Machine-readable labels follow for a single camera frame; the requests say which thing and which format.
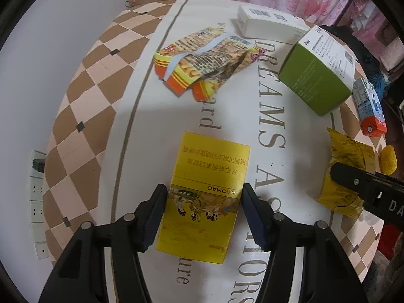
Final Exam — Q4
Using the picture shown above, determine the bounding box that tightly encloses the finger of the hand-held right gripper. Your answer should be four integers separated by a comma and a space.
330, 162, 379, 203

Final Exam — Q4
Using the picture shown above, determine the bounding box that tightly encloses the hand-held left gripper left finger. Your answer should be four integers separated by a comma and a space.
38, 184, 168, 303

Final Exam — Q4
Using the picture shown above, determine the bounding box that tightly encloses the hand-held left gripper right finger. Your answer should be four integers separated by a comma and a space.
241, 183, 363, 303

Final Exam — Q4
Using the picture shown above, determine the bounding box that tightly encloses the yellow plastic bag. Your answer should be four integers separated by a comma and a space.
316, 128, 377, 218

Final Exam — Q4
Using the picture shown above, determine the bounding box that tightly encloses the yellow cigarette carton box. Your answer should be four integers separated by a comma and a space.
156, 132, 251, 265

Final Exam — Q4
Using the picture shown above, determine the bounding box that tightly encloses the blue white drink carton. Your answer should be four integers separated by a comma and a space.
352, 77, 388, 138

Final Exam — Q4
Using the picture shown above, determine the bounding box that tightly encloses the green cardboard box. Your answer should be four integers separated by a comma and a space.
278, 25, 355, 116

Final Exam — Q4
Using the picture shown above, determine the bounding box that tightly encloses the orange yellow snack wrapper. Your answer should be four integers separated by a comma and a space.
154, 26, 264, 102

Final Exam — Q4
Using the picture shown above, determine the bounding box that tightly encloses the white cardboard box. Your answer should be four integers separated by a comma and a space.
237, 5, 311, 38

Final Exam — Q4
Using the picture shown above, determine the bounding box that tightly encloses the red bed sheet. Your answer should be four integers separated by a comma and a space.
377, 221, 403, 259

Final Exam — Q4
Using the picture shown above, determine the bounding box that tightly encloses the yellow round fruit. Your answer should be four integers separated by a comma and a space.
379, 145, 397, 174

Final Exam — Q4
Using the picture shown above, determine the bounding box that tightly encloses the blue jacket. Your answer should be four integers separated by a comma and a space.
369, 68, 386, 100

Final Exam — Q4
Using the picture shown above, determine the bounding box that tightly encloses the checkered printed tablecloth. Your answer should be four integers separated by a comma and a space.
42, 0, 392, 303

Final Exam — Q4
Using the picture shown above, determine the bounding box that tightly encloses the white power strip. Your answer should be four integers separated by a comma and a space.
29, 150, 51, 261

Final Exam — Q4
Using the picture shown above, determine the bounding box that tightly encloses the pink fleece coat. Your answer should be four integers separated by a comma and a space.
357, 0, 402, 70

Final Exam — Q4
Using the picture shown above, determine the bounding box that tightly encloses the black clothes pile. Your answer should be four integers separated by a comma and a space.
330, 25, 384, 79

